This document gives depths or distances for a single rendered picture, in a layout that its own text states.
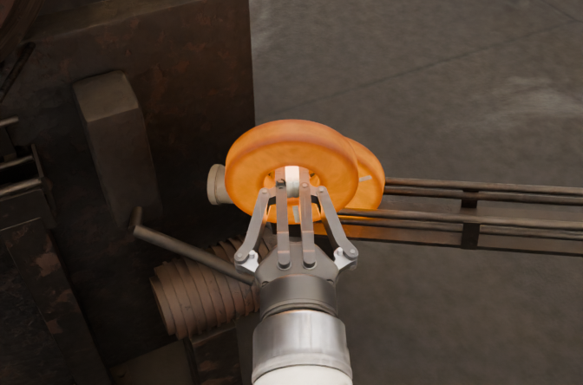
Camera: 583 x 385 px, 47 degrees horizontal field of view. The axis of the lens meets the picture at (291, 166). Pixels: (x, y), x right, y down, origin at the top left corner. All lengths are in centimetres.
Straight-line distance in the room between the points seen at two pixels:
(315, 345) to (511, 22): 213
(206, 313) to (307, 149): 42
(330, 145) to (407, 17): 185
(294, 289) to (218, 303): 45
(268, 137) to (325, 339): 23
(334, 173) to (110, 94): 36
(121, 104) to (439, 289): 102
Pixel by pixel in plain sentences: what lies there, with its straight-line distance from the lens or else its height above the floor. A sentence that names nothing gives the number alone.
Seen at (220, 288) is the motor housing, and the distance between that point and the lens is 106.
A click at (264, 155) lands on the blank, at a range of 73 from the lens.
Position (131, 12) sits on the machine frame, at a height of 87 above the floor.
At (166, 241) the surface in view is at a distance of 104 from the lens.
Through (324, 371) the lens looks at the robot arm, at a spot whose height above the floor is 87.
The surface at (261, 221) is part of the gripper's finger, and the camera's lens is 71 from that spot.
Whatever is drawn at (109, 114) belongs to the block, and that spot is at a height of 80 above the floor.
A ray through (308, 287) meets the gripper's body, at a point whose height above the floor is 87.
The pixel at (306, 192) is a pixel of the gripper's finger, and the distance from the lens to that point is 73.
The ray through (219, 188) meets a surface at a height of 68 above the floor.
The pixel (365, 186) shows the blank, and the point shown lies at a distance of 91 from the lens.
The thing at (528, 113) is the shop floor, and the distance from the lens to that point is 223.
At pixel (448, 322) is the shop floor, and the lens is 167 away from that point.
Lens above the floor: 140
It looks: 46 degrees down
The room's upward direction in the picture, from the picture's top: straight up
